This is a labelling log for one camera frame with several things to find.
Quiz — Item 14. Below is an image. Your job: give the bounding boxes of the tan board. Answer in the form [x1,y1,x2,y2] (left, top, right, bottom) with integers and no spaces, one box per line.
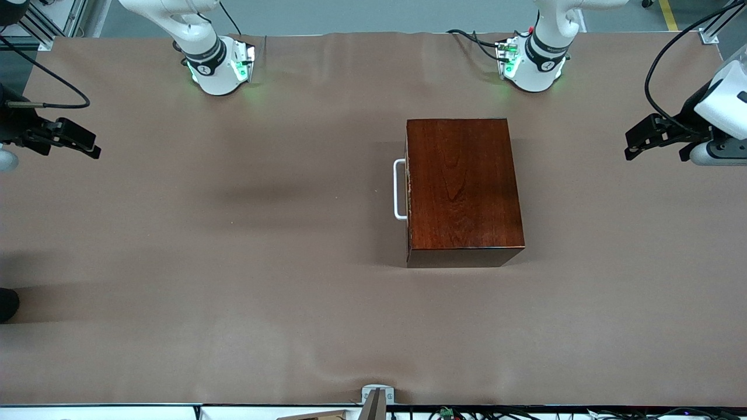
[274,409,351,420]

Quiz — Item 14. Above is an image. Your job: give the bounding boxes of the aluminium frame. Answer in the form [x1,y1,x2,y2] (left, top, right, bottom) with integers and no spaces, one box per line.
[18,0,88,50]

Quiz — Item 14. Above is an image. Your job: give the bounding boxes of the black right base cable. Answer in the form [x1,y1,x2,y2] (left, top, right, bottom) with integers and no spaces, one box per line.
[219,0,243,36]

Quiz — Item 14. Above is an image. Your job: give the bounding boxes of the black left base cables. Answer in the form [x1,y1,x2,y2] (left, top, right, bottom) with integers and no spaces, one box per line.
[446,28,511,64]

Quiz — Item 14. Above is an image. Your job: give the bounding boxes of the wooden drawer with white handle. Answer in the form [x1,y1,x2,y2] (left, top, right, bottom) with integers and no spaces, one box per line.
[393,122,411,264]

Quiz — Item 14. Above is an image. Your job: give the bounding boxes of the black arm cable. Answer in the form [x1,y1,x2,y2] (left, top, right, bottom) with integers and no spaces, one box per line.
[0,36,90,110]
[644,2,747,136]

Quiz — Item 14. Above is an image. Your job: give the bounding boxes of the brown table mat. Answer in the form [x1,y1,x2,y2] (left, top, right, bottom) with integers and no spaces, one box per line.
[0,30,747,407]

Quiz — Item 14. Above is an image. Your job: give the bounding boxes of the aluminium profile with foot plate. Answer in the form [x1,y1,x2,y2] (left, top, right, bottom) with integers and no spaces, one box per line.
[700,0,747,44]

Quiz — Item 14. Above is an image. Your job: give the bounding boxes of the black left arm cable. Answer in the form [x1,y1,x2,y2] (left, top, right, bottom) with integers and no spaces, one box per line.
[644,2,747,136]

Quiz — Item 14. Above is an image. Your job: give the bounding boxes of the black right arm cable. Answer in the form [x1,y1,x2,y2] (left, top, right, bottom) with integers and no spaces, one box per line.
[0,36,90,110]

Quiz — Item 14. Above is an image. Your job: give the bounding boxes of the black shoe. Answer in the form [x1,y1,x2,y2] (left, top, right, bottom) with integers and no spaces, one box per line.
[0,288,20,323]

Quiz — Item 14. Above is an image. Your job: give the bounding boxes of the grey camera pole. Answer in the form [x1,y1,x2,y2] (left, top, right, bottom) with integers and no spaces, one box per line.
[357,388,388,420]

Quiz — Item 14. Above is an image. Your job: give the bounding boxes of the grey metal bracket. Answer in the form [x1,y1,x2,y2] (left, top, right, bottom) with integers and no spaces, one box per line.
[361,385,395,405]

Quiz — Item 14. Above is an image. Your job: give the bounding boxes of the dark brown wooden cabinet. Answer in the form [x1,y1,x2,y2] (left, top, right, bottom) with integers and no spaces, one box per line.
[405,118,525,269]

